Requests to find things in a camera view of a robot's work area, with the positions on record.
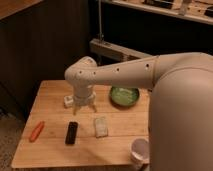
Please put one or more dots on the orange carrot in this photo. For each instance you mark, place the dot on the orange carrot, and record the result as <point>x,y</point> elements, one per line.
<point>36,132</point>

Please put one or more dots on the wooden table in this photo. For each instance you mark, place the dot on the wooden table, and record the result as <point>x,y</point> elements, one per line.
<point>50,150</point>

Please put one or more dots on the upper shelf with items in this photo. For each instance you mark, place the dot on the upper shelf with items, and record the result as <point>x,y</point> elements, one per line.
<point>200,11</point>

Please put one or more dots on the metal vertical pole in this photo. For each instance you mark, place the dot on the metal vertical pole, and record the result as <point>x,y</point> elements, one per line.
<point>101,36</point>

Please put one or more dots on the dark wooden cabinet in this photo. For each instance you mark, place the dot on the dark wooden cabinet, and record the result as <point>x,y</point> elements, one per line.
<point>38,44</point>

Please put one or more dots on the white sponge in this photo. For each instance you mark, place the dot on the white sponge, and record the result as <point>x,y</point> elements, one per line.
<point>101,129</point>

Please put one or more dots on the black remote control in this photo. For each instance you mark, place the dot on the black remote control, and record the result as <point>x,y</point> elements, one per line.
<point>71,133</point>

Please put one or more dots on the white plastic bottle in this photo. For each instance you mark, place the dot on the white plastic bottle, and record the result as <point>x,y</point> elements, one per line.
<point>68,101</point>

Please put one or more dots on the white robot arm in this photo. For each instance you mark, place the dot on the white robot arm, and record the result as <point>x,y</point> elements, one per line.
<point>180,109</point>

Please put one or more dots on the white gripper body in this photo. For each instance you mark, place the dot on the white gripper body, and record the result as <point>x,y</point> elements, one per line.
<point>83,95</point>

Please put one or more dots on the grey metal shelf beam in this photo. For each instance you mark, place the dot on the grey metal shelf beam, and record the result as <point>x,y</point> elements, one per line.
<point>116,52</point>

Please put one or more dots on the green bowl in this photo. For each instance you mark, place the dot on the green bowl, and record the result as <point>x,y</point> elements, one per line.
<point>124,96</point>

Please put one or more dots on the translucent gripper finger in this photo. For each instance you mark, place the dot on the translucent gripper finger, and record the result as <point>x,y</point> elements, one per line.
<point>76,108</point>
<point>93,107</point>

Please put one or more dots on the white ceramic cup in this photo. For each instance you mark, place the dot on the white ceramic cup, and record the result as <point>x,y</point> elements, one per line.
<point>139,153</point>

